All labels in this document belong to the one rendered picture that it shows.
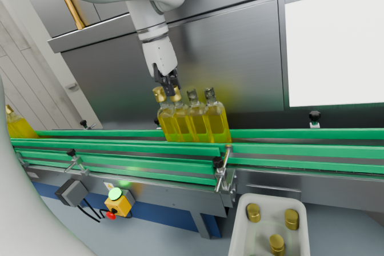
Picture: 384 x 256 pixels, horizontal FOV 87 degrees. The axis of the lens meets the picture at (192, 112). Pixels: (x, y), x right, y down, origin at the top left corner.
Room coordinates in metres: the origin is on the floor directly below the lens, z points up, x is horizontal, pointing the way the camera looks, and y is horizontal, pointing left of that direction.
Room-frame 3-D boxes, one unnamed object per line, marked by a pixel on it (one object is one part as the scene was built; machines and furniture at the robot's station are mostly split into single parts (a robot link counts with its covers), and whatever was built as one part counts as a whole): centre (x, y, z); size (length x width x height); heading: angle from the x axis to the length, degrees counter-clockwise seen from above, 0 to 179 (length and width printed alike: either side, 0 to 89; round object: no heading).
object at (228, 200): (0.44, -0.04, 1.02); 0.09 x 0.04 x 0.07; 151
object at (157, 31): (0.61, 0.03, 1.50); 0.09 x 0.08 x 0.03; 151
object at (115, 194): (0.58, 0.37, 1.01); 0.04 x 0.04 x 0.03
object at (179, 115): (0.61, 0.04, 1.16); 0.06 x 0.06 x 0.21; 61
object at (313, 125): (0.48, -0.35, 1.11); 0.07 x 0.04 x 0.13; 151
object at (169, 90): (0.58, 0.05, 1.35); 0.03 x 0.03 x 0.07; 61
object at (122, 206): (0.58, 0.37, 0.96); 0.07 x 0.07 x 0.07; 61
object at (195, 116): (0.58, -0.02, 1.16); 0.06 x 0.06 x 0.21; 61
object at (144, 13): (0.61, 0.03, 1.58); 0.09 x 0.08 x 0.13; 62
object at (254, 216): (0.38, -0.09, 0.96); 0.04 x 0.04 x 0.04
